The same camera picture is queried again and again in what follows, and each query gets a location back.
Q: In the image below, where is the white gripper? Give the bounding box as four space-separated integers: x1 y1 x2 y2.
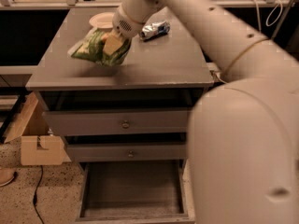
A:
103 7 144 55

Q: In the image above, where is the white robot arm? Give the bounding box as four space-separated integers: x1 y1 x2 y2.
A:
113 0 299 224

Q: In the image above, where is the black floor cable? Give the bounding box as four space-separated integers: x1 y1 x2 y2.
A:
32 165 45 224

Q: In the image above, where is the crushed silver blue can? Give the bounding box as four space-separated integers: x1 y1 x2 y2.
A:
139 21 170 41

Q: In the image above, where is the grey drawer cabinet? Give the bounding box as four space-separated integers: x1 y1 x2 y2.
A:
26 8 213 224

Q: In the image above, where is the grey top drawer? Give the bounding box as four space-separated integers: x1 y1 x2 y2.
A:
43 109 190 136

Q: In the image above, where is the grey open bottom drawer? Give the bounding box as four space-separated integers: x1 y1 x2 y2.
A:
75 161 194 224

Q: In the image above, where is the white paper bowl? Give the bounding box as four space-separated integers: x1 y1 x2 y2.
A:
89 12 114 30

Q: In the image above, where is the round wooden disc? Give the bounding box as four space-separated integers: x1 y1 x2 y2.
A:
0 168 15 187

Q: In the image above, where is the grey middle drawer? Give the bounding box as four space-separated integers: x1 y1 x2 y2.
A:
66 143 186 162

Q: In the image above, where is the green jalapeno chip bag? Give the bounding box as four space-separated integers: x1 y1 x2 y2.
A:
67 28 131 67

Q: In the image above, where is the light wooden block stand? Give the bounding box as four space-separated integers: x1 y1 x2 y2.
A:
4 92 70 165

